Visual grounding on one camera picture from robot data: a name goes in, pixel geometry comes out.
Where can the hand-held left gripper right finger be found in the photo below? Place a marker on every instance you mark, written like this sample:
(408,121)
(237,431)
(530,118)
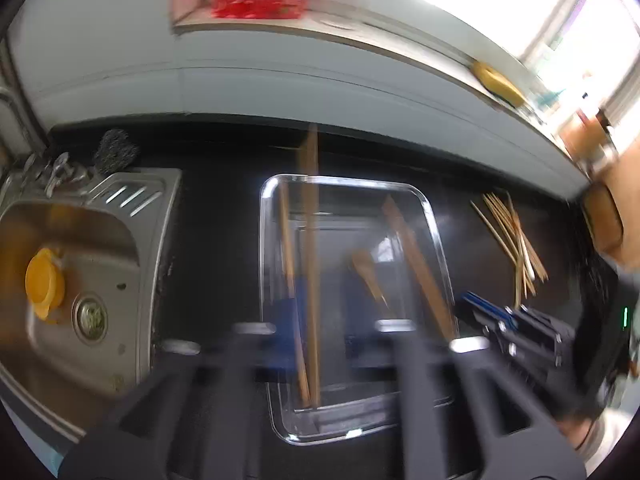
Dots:
(357,340)

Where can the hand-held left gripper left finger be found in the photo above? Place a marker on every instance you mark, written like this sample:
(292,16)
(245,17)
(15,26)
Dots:
(280,355)

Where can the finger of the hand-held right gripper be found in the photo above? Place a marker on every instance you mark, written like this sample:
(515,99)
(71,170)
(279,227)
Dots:
(502,340)
(492,307)

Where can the pile of bamboo chopsticks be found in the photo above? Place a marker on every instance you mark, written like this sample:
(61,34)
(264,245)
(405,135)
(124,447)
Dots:
(517,245)

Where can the long wooden chopstick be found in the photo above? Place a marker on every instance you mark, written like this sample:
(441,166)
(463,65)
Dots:
(311,240)
(415,260)
(287,250)

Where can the person's right hand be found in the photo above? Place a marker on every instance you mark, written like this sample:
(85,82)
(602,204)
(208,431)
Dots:
(575,435)

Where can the stainless steel sink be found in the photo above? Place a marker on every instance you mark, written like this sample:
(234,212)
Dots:
(115,270)

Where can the metal drain strainer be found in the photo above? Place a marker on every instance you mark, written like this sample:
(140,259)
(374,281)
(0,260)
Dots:
(90,317)

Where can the yellow sponge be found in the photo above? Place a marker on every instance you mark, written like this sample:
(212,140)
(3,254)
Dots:
(497,82)

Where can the yellow sink plug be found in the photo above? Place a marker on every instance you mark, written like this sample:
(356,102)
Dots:
(45,285)

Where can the steel wool scourer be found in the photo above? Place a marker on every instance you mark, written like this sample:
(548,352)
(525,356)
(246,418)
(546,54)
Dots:
(116,152)

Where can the metal faucet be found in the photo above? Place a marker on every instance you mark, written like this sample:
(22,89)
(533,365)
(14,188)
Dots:
(57,175)

